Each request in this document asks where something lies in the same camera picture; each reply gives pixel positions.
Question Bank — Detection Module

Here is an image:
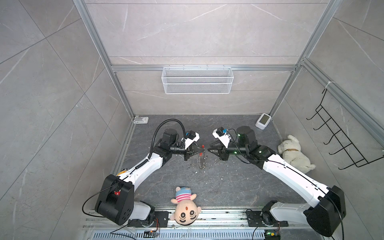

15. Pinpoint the white plush dog toy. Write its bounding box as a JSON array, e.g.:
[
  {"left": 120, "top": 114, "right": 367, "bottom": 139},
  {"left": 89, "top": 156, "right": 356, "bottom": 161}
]
[{"left": 278, "top": 135, "right": 316, "bottom": 174}]

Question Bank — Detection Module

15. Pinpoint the metal keyring holder red handle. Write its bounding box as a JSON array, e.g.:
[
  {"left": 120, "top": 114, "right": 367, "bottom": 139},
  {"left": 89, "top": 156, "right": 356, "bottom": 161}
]
[{"left": 199, "top": 145, "right": 207, "bottom": 170}]

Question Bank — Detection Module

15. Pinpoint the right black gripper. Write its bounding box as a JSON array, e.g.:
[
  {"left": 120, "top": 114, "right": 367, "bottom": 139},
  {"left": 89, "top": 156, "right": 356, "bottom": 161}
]
[{"left": 207, "top": 139, "right": 249, "bottom": 161}]

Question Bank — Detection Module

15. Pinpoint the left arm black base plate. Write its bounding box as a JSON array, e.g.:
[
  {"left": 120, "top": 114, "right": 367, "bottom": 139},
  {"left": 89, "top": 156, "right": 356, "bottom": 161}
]
[{"left": 127, "top": 211, "right": 169, "bottom": 228}]

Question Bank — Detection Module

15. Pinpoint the white digital clock device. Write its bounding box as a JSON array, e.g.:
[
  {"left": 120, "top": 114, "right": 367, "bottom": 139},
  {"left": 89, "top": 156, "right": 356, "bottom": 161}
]
[{"left": 255, "top": 113, "right": 272, "bottom": 130}]

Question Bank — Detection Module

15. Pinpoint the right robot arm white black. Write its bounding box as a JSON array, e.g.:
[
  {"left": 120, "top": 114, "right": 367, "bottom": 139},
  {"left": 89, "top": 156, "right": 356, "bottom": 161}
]
[{"left": 208, "top": 126, "right": 346, "bottom": 238}]

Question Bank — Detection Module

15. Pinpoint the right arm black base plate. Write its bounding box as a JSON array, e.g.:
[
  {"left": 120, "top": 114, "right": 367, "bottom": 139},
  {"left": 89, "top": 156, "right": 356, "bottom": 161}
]
[{"left": 245, "top": 209, "right": 289, "bottom": 227}]

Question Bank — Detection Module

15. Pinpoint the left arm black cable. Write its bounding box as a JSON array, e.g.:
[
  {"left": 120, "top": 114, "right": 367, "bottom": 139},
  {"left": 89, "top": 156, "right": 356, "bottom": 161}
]
[{"left": 148, "top": 118, "right": 187, "bottom": 160}]

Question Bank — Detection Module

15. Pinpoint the wrist white camera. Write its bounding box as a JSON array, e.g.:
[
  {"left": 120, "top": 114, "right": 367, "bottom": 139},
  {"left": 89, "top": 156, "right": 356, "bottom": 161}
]
[
  {"left": 184, "top": 131, "right": 200, "bottom": 150},
  {"left": 213, "top": 127, "right": 231, "bottom": 148}
]

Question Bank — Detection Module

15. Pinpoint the plush doll striped hat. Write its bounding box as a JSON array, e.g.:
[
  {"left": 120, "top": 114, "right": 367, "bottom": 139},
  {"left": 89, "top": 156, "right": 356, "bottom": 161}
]
[{"left": 170, "top": 187, "right": 202, "bottom": 226}]

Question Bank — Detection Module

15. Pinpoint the white wall socket box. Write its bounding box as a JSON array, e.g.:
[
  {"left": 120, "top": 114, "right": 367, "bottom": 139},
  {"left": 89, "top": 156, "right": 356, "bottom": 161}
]
[{"left": 134, "top": 117, "right": 149, "bottom": 125}]

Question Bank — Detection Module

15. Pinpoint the white wire mesh basket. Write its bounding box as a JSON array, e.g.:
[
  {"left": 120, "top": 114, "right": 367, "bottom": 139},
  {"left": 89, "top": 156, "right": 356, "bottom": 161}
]
[{"left": 162, "top": 67, "right": 234, "bottom": 95}]

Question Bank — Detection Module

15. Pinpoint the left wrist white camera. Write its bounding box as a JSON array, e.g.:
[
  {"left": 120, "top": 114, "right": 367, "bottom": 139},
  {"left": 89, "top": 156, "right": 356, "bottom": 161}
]
[{"left": 184, "top": 131, "right": 200, "bottom": 150}]

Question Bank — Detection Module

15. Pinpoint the black wire hook rack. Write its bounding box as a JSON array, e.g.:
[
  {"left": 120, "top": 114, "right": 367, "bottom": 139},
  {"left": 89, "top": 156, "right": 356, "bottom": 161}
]
[{"left": 306, "top": 89, "right": 384, "bottom": 170}]

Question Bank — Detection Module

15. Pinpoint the yellow red plush toy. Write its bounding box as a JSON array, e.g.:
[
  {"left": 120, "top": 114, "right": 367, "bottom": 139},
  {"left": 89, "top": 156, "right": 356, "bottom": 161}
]
[{"left": 117, "top": 169, "right": 128, "bottom": 176}]

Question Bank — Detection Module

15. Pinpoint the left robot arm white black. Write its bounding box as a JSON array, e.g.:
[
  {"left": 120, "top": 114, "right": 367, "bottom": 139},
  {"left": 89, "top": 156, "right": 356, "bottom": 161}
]
[{"left": 95, "top": 129, "right": 204, "bottom": 226}]

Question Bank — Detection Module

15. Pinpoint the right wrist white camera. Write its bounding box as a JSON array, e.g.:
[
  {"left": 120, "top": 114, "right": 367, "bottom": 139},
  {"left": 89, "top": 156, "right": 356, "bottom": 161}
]
[{"left": 213, "top": 127, "right": 231, "bottom": 148}]

